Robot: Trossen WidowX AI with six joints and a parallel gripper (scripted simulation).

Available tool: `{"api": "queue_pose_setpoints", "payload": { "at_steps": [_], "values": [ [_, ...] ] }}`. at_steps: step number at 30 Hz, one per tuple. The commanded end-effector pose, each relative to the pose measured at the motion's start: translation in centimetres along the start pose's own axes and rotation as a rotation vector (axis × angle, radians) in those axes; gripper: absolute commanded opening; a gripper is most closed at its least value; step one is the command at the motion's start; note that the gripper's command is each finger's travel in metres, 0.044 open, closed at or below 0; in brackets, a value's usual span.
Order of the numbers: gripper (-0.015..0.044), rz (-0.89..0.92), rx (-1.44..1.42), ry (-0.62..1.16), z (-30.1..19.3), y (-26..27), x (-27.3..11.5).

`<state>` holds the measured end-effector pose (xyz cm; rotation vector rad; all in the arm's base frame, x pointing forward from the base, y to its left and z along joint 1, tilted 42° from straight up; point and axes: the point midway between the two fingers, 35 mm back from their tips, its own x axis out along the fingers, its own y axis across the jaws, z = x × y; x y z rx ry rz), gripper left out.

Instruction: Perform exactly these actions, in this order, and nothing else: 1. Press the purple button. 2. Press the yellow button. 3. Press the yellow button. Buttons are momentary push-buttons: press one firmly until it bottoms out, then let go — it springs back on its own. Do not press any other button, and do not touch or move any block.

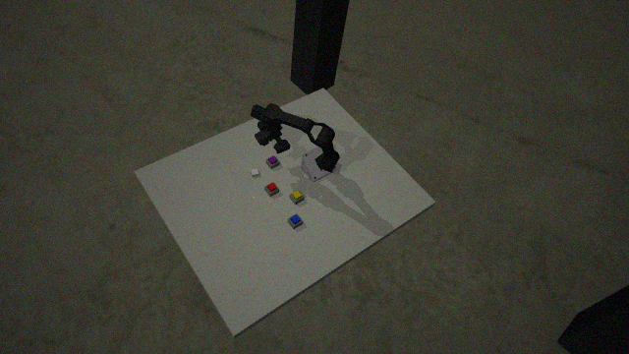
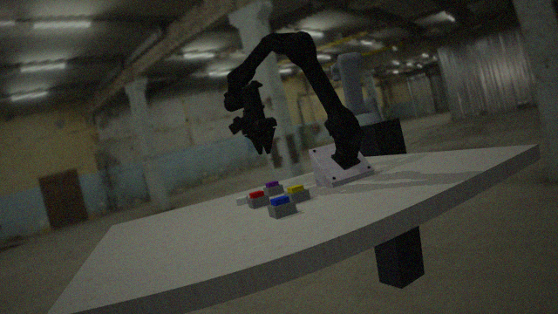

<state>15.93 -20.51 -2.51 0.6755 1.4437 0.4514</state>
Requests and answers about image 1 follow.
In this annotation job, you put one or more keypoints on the red button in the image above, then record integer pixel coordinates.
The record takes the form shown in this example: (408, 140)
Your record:
(271, 189)

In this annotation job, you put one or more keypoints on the yellow button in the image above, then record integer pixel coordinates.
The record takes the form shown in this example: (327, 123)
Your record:
(296, 197)

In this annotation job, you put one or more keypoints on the purple button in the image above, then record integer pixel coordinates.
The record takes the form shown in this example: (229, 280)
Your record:
(272, 162)

